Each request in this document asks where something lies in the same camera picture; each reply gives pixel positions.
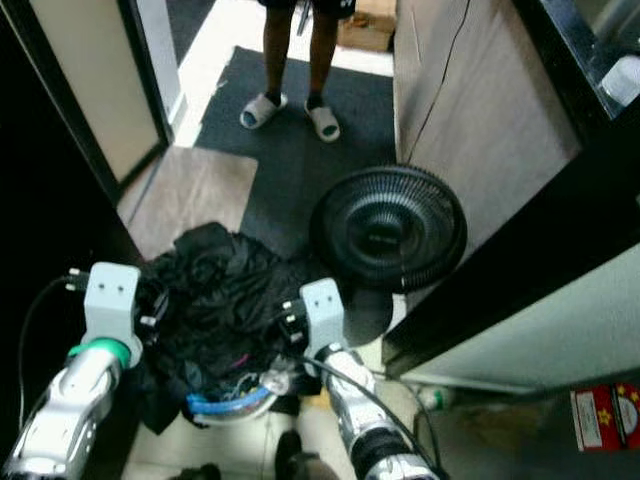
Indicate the pile of black clothes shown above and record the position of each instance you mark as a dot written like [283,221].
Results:
[220,300]

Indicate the crumpled clear plastic wrapper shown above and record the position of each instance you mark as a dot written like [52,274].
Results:
[277,381]

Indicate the blue rimmed laundry basket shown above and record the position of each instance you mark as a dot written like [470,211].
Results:
[225,405]

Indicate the black round floor fan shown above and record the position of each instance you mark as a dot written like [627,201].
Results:
[388,230]

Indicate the black robot right foot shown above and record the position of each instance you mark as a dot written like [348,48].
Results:
[305,462]

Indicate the black robot foot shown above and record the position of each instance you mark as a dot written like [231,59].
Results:
[195,472]
[305,462]

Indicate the clear bottle with green cap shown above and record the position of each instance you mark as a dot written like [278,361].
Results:
[432,399]

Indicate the dark grey floor mat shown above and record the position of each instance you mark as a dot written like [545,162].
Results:
[290,160]

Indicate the black robot left foot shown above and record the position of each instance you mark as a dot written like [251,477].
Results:
[195,472]

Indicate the white slipper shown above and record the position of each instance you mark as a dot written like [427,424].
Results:
[324,122]
[262,110]

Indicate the black framed white cabinet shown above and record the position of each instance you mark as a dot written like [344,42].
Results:
[530,330]

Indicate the person in dark shorts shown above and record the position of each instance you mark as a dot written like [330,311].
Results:
[322,50]

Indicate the brown cardboard box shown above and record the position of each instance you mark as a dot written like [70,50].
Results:
[368,25]

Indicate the red printed box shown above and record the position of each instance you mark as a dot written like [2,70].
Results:
[605,416]

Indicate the white appliance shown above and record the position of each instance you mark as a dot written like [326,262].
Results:
[622,70]

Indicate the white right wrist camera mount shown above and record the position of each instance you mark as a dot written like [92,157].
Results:
[324,312]

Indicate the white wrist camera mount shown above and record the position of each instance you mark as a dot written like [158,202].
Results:
[324,312]
[112,298]

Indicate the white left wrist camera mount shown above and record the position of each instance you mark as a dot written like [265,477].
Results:
[112,298]

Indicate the beige door with black frame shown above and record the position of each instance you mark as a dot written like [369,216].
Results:
[85,70]

